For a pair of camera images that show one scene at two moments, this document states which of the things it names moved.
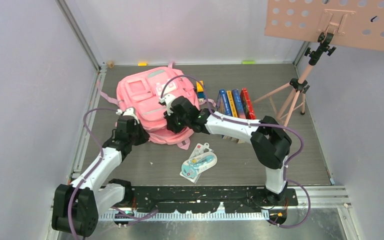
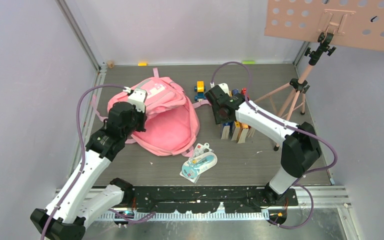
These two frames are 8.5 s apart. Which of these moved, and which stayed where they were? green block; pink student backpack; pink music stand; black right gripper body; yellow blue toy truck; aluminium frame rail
Moved: black right gripper body; pink student backpack
Stayed: aluminium frame rail; pink music stand; yellow blue toy truck; green block
